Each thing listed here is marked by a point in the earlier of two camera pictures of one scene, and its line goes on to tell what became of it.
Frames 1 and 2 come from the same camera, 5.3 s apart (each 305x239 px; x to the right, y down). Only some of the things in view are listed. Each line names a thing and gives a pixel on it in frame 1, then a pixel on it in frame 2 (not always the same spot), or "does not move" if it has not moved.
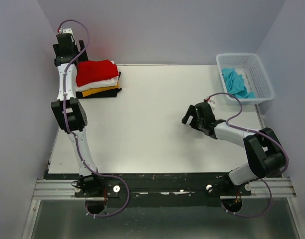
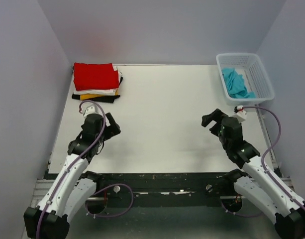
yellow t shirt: x=92 y=90 to x=92 y=96
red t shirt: x=89 y=71 does not move
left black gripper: x=82 y=57 to x=113 y=128
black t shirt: x=108 y=93 to x=107 y=99
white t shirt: x=109 y=82 to x=103 y=92
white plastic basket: x=243 y=75 does not move
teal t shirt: x=235 y=84 does not move
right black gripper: x=191 y=111 to x=216 y=115
